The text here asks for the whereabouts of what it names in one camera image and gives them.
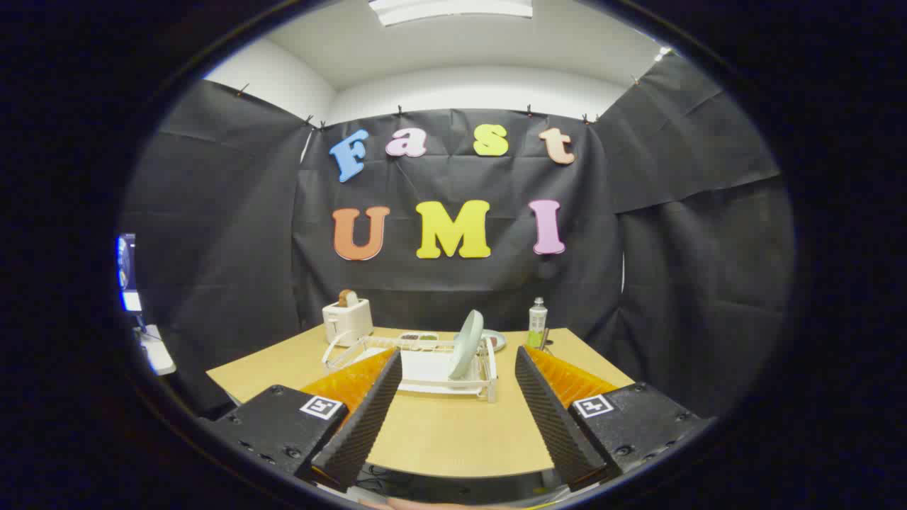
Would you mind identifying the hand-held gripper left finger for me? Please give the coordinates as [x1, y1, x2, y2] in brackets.
[202, 347, 403, 493]

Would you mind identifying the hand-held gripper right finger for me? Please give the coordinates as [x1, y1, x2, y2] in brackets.
[514, 345, 715, 491]

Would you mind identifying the white wire dish rack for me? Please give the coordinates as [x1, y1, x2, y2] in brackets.
[321, 333, 499, 403]

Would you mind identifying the large pale green plate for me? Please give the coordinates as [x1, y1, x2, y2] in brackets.
[448, 310, 485, 380]

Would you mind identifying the green bottle with white label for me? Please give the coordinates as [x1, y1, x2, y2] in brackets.
[527, 297, 548, 349]

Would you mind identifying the white toaster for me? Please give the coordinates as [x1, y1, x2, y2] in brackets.
[322, 298, 374, 347]

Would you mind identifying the white side desk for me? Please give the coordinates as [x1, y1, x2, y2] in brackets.
[135, 324, 176, 376]

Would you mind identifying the computer monitor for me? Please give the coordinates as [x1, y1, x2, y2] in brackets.
[117, 234, 142, 312]

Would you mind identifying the ceiling light panel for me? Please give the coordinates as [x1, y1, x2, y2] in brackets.
[368, 0, 534, 27]

